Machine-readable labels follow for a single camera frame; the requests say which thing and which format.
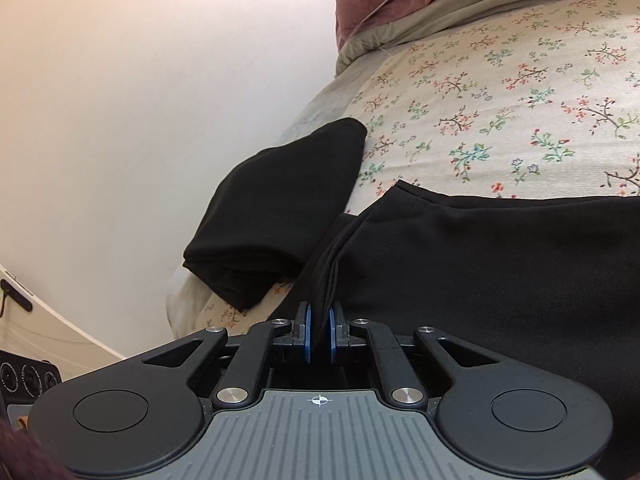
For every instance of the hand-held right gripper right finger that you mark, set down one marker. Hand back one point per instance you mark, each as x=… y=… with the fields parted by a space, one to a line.
x=333 y=335

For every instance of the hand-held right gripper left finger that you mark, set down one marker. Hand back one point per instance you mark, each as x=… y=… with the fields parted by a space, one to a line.
x=306 y=332

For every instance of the black pants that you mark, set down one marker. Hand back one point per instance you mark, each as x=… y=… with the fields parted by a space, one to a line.
x=475 y=270

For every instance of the person's right forearm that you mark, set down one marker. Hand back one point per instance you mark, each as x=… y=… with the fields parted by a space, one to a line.
x=25 y=455

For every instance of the folded black garment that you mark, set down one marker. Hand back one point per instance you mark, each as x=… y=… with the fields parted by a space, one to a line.
x=280 y=200

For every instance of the floral bed sheet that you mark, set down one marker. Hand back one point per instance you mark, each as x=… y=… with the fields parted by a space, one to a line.
x=490 y=110

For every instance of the black device with dials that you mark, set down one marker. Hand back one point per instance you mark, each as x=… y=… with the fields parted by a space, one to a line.
x=27 y=377

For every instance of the pink and grey duvet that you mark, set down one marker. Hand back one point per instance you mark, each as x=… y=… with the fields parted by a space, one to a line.
x=450 y=15

